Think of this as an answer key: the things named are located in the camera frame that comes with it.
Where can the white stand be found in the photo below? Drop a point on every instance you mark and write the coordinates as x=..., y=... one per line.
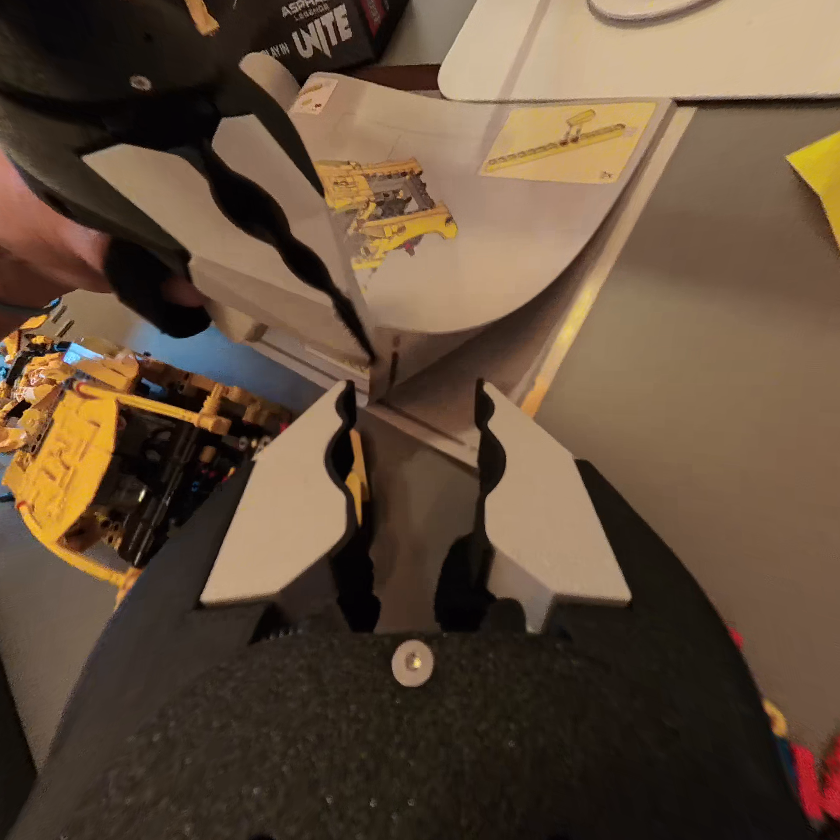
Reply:
x=656, y=52

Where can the yellow brick car model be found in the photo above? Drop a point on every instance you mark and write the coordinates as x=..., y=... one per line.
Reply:
x=65, y=459

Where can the yellow sticky note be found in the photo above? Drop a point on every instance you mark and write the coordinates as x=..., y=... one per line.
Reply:
x=823, y=177

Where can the instruction booklet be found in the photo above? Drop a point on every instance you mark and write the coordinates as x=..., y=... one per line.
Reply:
x=492, y=249

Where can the large pile of brick pins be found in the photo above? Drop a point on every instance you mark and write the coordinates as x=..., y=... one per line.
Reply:
x=814, y=774

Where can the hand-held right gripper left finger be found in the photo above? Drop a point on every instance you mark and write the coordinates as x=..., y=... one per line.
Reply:
x=275, y=525

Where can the grey desk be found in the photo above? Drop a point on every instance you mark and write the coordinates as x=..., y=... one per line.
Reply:
x=722, y=394

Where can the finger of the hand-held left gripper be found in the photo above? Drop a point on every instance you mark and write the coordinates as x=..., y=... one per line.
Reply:
x=170, y=203
x=289, y=190

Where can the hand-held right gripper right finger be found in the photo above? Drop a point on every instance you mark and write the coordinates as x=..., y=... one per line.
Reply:
x=558, y=525

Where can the dark toy set box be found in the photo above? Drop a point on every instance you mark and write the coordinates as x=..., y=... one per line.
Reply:
x=328, y=33

